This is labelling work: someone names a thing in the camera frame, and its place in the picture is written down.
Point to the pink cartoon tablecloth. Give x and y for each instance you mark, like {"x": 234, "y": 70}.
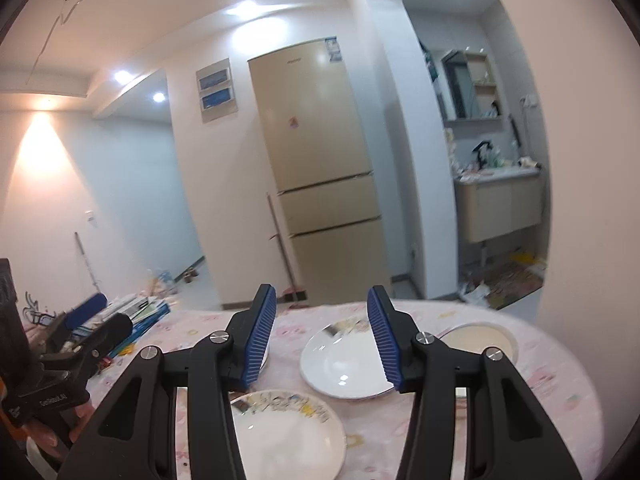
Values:
{"x": 376, "y": 428}

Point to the stack of books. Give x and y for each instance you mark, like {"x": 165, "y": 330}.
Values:
{"x": 142, "y": 311}

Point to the bathroom vanity cabinet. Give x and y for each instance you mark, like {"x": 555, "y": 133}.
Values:
{"x": 498, "y": 201}

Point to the wall electrical panel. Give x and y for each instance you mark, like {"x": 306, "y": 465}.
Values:
{"x": 215, "y": 91}

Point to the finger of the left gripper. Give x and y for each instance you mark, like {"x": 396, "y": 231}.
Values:
{"x": 82, "y": 362}
{"x": 70, "y": 326}

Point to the white plate pink rim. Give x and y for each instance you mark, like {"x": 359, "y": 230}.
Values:
{"x": 256, "y": 355}

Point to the white mop stick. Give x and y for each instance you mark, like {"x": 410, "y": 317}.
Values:
{"x": 85, "y": 259}

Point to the black faucet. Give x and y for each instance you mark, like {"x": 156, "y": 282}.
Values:
{"x": 482, "y": 154}

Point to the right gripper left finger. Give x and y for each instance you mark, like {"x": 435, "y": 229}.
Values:
{"x": 132, "y": 434}

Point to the bathroom mirror cabinet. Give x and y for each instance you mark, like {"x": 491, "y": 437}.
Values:
{"x": 472, "y": 85}

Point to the broom with wooden handle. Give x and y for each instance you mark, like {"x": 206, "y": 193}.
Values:
{"x": 298, "y": 297}

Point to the white plate life lettering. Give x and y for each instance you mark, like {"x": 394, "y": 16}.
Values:
{"x": 342, "y": 361}

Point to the white plate cartoon rim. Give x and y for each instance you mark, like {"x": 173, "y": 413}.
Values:
{"x": 288, "y": 435}

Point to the person's left hand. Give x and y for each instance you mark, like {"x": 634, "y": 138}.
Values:
{"x": 56, "y": 441}

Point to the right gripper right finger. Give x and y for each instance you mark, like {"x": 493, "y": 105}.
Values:
{"x": 509, "y": 434}

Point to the beige three-door refrigerator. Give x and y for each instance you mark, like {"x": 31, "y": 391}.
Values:
{"x": 322, "y": 169}

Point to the white bowl dark rim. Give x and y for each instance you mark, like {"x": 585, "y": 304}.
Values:
{"x": 476, "y": 337}

